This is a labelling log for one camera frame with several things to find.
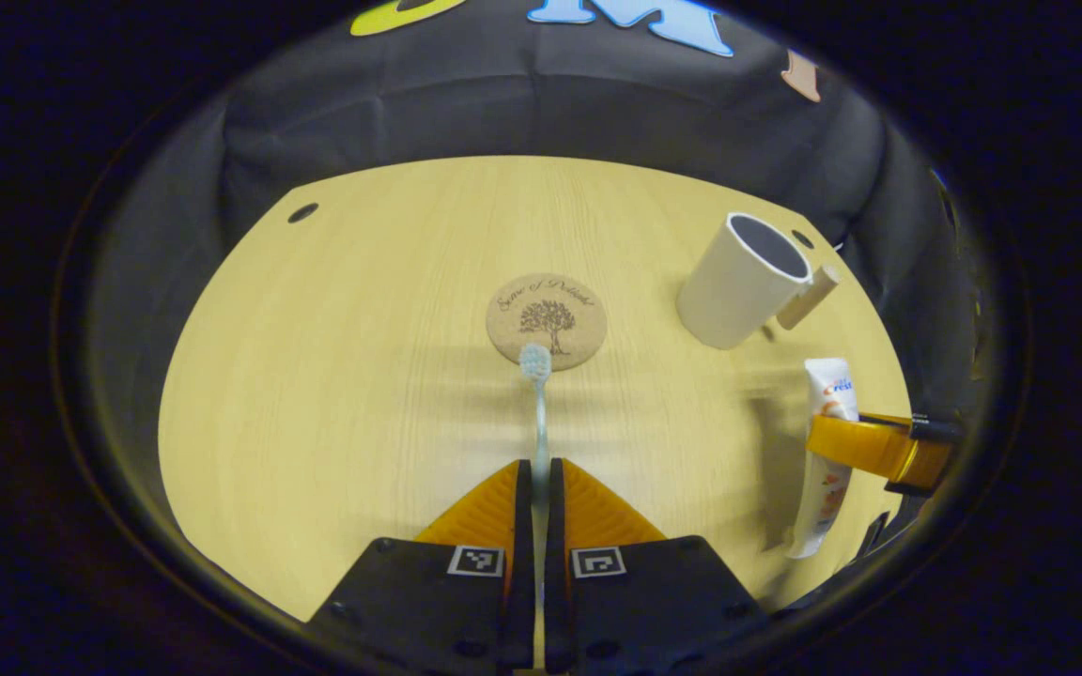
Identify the white toothpaste tube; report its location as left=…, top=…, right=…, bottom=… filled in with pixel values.
left=785, top=357, right=859, bottom=561

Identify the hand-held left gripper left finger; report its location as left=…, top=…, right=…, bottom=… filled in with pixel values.
left=304, top=458, right=535, bottom=672

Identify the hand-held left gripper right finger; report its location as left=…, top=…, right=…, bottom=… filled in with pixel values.
left=546, top=457, right=767, bottom=672

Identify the white cup with wooden handle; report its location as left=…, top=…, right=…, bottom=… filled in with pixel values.
left=675, top=212, right=841, bottom=351

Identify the pale blue toothbrush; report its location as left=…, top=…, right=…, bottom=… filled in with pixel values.
left=518, top=343, right=554, bottom=669

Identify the round cork coaster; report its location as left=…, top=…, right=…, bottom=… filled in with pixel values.
left=486, top=272, right=609, bottom=372

